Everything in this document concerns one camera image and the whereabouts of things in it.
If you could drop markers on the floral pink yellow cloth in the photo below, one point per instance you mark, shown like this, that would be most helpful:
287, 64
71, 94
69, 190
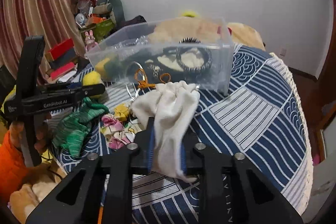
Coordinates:
116, 133

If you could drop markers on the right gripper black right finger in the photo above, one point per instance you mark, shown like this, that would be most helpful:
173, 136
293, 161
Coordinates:
233, 190

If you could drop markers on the beige plush blanket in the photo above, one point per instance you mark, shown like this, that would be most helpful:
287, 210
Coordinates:
206, 30

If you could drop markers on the green knitted cloth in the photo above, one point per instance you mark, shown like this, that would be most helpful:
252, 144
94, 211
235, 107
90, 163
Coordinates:
73, 129

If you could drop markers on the clear plastic storage box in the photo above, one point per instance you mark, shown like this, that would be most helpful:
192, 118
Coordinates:
127, 55

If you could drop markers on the small yellow cloth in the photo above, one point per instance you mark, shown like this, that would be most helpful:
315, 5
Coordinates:
121, 112

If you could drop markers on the pink rabbit toy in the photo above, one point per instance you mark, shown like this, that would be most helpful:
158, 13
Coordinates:
90, 41

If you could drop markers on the dark purple garment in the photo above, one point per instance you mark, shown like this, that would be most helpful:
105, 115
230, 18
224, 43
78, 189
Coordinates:
137, 20

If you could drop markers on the left hand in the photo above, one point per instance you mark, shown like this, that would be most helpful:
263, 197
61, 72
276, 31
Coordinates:
16, 132

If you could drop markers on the grey green plush toy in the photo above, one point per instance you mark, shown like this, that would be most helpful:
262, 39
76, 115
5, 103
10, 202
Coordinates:
112, 9

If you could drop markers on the blue white patterned cloth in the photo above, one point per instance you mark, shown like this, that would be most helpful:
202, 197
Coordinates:
261, 117

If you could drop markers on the orange sleeve left forearm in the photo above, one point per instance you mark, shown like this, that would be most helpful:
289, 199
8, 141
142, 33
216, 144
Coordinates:
12, 169

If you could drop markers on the red box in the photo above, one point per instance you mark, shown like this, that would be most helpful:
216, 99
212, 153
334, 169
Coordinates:
59, 50

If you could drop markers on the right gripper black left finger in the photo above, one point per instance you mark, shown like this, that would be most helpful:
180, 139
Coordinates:
99, 189

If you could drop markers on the yellow felt ball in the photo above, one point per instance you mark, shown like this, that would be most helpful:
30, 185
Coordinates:
92, 79

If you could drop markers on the green storage box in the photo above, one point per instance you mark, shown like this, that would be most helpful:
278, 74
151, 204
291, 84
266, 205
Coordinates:
100, 30

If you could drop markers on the striped pink curtain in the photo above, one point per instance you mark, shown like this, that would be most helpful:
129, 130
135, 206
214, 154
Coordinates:
53, 19

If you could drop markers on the yellow fuzzy plush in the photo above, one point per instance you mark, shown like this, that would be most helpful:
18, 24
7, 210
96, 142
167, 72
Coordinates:
190, 14

